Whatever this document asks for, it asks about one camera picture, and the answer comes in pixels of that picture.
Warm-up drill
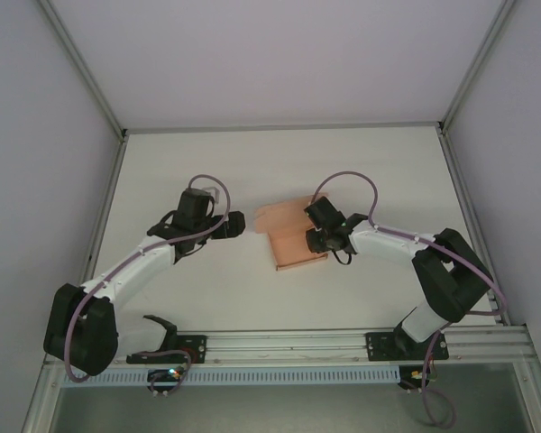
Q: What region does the aluminium left frame post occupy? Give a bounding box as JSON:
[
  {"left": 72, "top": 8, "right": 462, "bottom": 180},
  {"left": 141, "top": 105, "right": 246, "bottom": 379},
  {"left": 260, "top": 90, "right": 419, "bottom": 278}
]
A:
[{"left": 38, "top": 0, "right": 130, "bottom": 136}]

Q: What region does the small circuit board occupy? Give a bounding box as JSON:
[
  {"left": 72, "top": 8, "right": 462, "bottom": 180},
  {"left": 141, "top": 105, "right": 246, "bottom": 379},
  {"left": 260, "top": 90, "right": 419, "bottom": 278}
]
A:
[
  {"left": 146, "top": 368, "right": 185, "bottom": 381},
  {"left": 399, "top": 365, "right": 439, "bottom": 390}
]

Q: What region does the aluminium left side rail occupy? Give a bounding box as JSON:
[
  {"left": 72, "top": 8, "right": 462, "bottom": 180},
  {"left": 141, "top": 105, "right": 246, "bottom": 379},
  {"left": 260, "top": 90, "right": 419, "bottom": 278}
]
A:
[{"left": 71, "top": 133, "right": 130, "bottom": 335}]

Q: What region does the right small circuit board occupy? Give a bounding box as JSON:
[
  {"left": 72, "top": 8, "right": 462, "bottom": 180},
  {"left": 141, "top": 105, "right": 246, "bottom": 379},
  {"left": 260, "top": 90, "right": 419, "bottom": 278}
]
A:
[{"left": 399, "top": 365, "right": 439, "bottom": 390}]

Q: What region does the aluminium right frame post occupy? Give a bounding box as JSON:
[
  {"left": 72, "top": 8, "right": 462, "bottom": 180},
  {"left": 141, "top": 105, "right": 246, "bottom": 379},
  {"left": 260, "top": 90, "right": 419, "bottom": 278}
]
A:
[{"left": 436, "top": 0, "right": 522, "bottom": 134}]

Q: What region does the grey metal lower panel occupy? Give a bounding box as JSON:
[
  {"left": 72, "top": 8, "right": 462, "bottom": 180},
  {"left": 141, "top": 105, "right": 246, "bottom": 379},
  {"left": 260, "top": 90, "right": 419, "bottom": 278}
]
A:
[{"left": 20, "top": 360, "right": 541, "bottom": 433}]

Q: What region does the aluminium frame post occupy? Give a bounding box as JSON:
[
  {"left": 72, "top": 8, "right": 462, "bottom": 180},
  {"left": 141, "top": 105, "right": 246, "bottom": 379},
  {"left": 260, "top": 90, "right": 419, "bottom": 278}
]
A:
[
  {"left": 38, "top": 0, "right": 130, "bottom": 136},
  {"left": 436, "top": 0, "right": 522, "bottom": 134}
]

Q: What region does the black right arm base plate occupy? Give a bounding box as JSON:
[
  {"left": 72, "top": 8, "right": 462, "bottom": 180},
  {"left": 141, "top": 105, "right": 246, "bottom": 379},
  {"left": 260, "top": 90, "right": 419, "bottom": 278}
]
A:
[{"left": 364, "top": 331, "right": 450, "bottom": 362}]

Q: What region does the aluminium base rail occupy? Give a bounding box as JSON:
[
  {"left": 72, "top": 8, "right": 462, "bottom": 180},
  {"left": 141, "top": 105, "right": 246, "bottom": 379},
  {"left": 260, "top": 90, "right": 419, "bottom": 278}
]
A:
[{"left": 44, "top": 329, "right": 536, "bottom": 367}]

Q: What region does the light blue slotted cable duct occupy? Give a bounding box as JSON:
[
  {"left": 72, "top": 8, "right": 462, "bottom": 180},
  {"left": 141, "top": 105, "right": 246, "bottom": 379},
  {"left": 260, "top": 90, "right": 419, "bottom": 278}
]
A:
[{"left": 60, "top": 365, "right": 401, "bottom": 388}]

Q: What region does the aluminium right side rail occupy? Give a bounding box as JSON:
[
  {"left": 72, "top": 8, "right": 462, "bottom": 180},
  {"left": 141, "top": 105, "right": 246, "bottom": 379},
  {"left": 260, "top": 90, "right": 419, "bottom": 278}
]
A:
[{"left": 437, "top": 130, "right": 531, "bottom": 328}]

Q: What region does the left small circuit board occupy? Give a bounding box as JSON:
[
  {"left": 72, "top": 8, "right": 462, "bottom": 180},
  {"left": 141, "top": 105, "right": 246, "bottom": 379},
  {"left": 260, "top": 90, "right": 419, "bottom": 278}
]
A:
[{"left": 146, "top": 368, "right": 185, "bottom": 381}]

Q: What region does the salmon pink paper box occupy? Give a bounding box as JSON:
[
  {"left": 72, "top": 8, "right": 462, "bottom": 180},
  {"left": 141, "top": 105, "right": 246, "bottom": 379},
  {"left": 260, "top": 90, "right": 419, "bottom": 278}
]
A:
[{"left": 252, "top": 192, "right": 330, "bottom": 272}]

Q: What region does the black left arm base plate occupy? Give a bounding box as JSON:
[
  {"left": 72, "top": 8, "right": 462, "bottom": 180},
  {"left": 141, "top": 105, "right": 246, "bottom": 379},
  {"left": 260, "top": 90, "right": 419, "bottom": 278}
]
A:
[{"left": 125, "top": 333, "right": 208, "bottom": 364}]

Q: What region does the aluminium rear frame rail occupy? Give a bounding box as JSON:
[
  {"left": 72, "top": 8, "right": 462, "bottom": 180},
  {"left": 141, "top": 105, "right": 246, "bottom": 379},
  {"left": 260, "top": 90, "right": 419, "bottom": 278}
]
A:
[{"left": 121, "top": 120, "right": 443, "bottom": 135}]

